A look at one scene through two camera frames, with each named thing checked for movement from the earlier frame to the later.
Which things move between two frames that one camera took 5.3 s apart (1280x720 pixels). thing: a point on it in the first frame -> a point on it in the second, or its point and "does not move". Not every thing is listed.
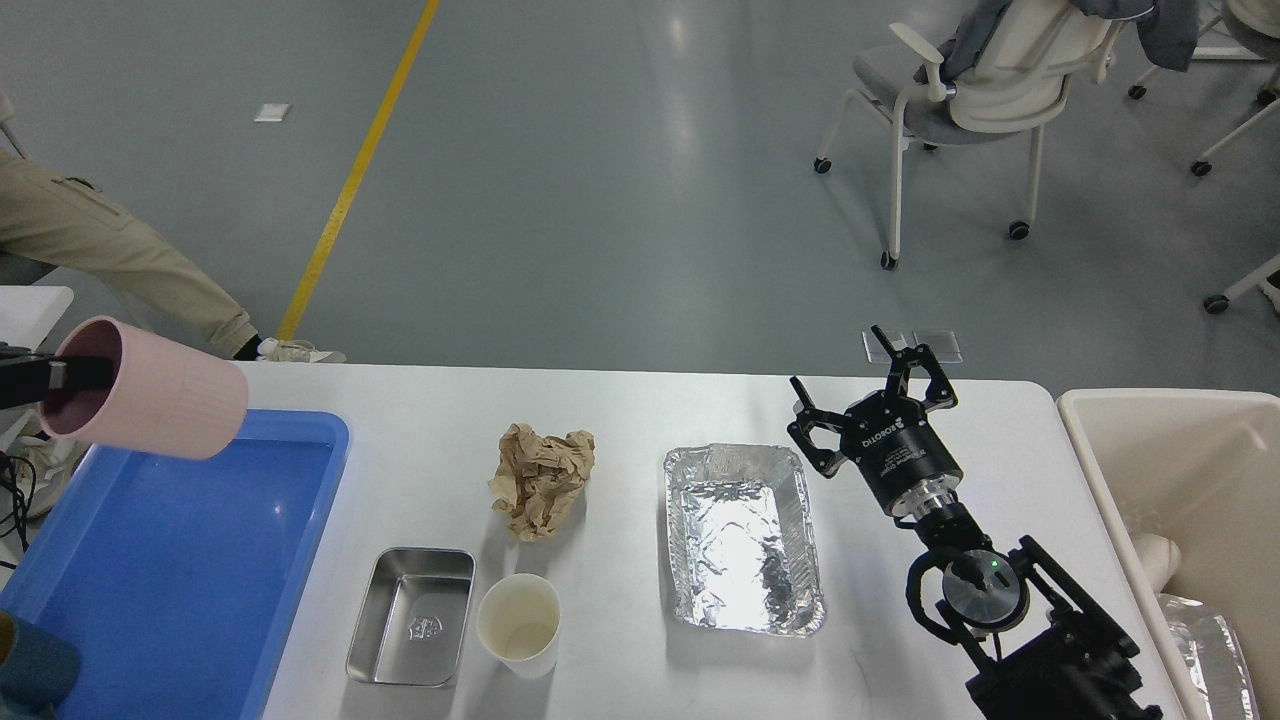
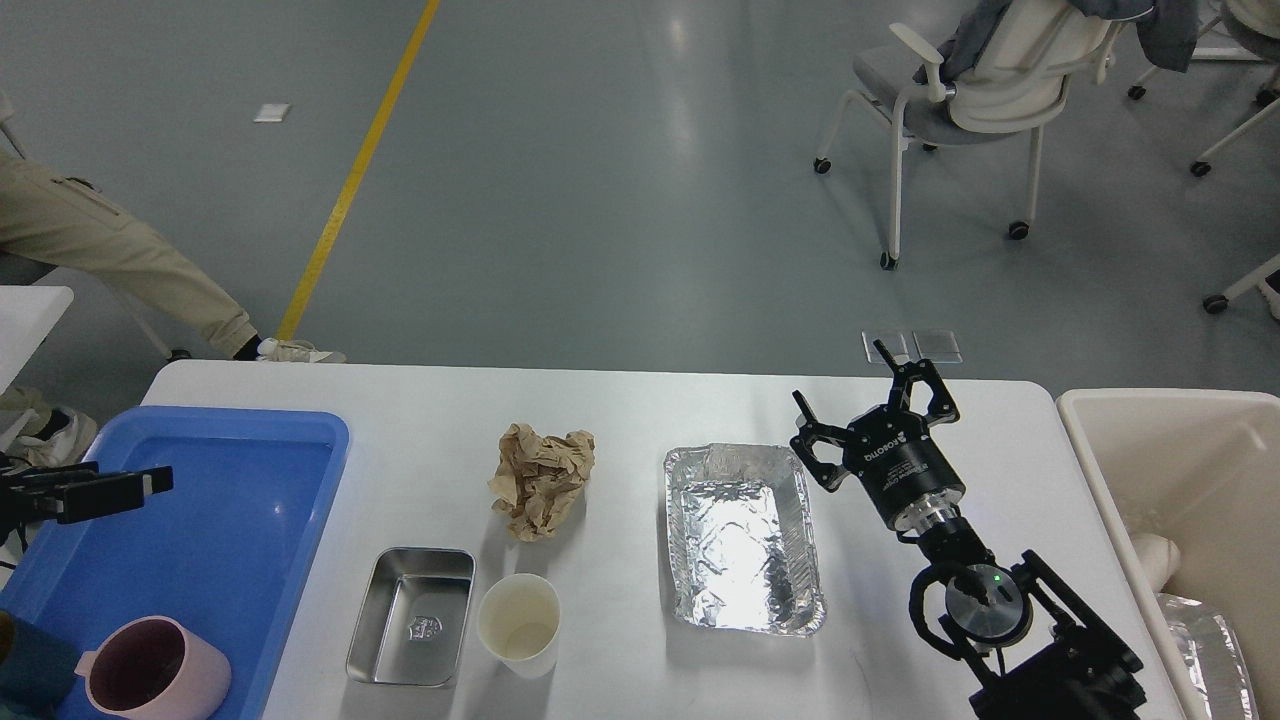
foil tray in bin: (1214, 656) does not move
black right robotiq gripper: (888, 433) does not move
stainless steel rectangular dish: (410, 621) does not move
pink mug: (165, 396) -> (155, 668)
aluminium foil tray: (743, 542) does not move
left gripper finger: (25, 377) -> (83, 497)
